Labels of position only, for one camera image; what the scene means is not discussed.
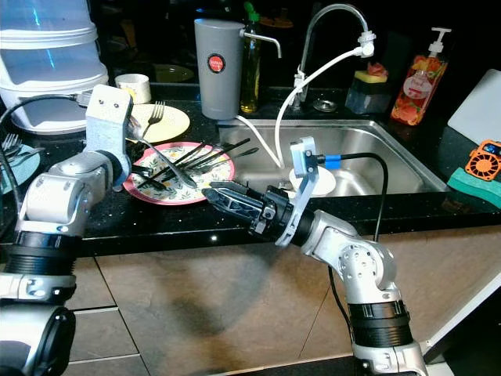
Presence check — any oil bottle green cap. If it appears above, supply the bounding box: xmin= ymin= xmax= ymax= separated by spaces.
xmin=239 ymin=2 xmax=261 ymax=114

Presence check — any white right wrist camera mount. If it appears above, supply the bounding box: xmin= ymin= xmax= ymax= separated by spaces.
xmin=274 ymin=137 xmax=322 ymax=248

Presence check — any olive green dish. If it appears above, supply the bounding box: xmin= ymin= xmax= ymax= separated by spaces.
xmin=153 ymin=64 xmax=195 ymax=83

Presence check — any dark translucent sponge holder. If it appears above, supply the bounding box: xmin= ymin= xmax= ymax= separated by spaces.
xmin=344 ymin=78 xmax=391 ymax=114

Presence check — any yellow sponge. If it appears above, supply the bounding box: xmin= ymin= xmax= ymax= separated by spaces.
xmin=355 ymin=70 xmax=388 ymax=84

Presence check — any white printed mug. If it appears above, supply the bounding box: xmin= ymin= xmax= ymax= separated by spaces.
xmin=115 ymin=73 xmax=152 ymax=105

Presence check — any white stacked plastic container tower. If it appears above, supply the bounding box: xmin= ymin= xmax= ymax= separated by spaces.
xmin=0 ymin=0 xmax=99 ymax=134

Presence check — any orange round gadget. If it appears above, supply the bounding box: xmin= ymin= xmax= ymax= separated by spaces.
xmin=464 ymin=139 xmax=501 ymax=181

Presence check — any stainless steel sink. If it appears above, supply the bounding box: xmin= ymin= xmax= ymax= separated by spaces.
xmin=215 ymin=120 xmax=451 ymax=197

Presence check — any pale yellow plate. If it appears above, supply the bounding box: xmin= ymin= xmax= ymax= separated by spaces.
xmin=125 ymin=103 xmax=191 ymax=144

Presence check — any light blue plate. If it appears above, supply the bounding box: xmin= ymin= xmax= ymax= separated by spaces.
xmin=0 ymin=145 xmax=41 ymax=194

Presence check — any white cutting board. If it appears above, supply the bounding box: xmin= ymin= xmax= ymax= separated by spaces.
xmin=448 ymin=69 xmax=501 ymax=146

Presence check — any white bowl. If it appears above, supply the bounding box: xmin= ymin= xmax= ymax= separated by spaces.
xmin=288 ymin=164 xmax=336 ymax=197

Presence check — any pink rimmed floral plate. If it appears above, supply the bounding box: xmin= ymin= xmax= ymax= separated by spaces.
xmin=123 ymin=141 xmax=236 ymax=206

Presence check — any round chrome counter cap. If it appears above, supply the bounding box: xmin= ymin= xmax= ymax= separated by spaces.
xmin=309 ymin=98 xmax=337 ymax=113

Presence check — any grey water filter canister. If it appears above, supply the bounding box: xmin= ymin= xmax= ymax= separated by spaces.
xmin=194 ymin=18 xmax=283 ymax=121

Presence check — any orange soap pump bottle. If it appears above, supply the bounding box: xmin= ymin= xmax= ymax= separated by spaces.
xmin=390 ymin=27 xmax=453 ymax=126

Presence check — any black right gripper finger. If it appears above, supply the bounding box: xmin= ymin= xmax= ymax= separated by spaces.
xmin=202 ymin=183 xmax=261 ymax=206
xmin=211 ymin=200 xmax=261 ymax=226

